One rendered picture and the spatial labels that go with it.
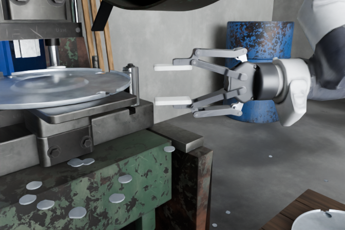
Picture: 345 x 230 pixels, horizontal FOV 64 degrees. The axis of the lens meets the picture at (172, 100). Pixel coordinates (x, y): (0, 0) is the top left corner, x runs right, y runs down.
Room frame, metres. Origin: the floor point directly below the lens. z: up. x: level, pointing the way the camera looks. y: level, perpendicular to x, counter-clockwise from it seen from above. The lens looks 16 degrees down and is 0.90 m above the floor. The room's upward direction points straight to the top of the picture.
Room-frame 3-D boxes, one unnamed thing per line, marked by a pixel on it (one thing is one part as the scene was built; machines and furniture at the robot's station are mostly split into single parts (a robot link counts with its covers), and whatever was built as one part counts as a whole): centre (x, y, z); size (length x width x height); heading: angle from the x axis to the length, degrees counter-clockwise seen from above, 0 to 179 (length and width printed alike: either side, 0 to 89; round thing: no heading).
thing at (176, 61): (0.52, -0.03, 0.83); 0.05 x 0.01 x 0.03; 96
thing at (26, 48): (0.58, 0.30, 0.84); 0.05 x 0.03 x 0.04; 134
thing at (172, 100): (0.52, 0.00, 0.74); 0.07 x 0.03 x 0.01; 96
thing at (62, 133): (0.46, 0.19, 0.72); 0.25 x 0.14 x 0.14; 44
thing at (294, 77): (0.53, -0.23, 0.76); 0.13 x 0.05 x 0.12; 6
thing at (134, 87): (0.62, 0.09, 0.75); 0.03 x 0.03 x 0.10; 44
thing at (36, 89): (0.50, 0.22, 0.78); 0.29 x 0.29 x 0.01
